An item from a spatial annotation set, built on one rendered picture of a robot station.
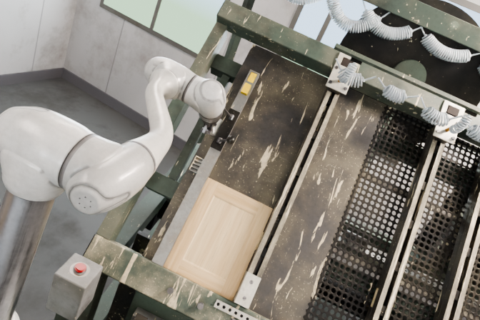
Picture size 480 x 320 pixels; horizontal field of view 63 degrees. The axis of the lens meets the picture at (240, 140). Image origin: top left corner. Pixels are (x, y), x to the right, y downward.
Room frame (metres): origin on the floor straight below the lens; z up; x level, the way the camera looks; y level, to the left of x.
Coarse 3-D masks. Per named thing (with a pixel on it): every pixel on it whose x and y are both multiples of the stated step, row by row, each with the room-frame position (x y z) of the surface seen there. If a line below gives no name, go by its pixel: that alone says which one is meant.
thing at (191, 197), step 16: (256, 80) 1.79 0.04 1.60; (240, 96) 1.71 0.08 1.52; (240, 112) 1.67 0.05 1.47; (224, 144) 1.58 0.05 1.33; (208, 160) 1.50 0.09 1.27; (208, 176) 1.47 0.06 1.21; (192, 192) 1.40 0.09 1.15; (192, 208) 1.38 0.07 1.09; (176, 224) 1.31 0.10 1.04; (160, 256) 1.22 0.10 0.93
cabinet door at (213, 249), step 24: (216, 192) 1.44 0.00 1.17; (192, 216) 1.36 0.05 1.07; (216, 216) 1.38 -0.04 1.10; (240, 216) 1.40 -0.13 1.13; (264, 216) 1.43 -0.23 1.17; (192, 240) 1.30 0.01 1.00; (216, 240) 1.32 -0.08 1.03; (240, 240) 1.35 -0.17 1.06; (168, 264) 1.22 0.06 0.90; (192, 264) 1.24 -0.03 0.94; (216, 264) 1.27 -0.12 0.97; (240, 264) 1.28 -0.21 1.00; (216, 288) 1.21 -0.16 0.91
